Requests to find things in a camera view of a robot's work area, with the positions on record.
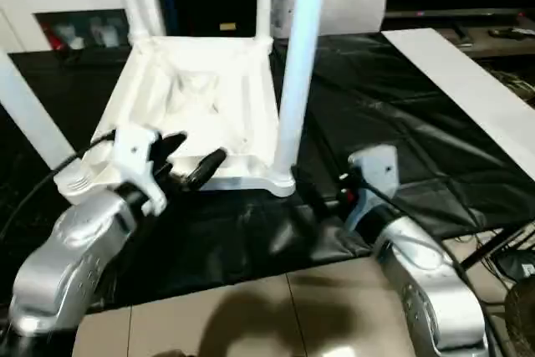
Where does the white plastic table top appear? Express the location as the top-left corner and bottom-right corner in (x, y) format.
(53, 34), (297, 207)

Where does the black equipment box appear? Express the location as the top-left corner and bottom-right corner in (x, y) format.
(497, 247), (535, 285)

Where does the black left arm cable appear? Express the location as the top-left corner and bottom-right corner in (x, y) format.
(0, 130), (116, 245)

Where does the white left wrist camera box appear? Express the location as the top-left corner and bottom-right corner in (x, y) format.
(109, 126), (168, 217)

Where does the black metal rod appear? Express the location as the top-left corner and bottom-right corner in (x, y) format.
(459, 221), (535, 270)

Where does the black floor cable tangle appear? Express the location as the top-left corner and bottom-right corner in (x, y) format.
(455, 222), (535, 303)

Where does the white flat board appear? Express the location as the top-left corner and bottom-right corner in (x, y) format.
(382, 27), (535, 181)

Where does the brown round floor object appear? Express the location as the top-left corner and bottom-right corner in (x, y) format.
(504, 277), (535, 344)

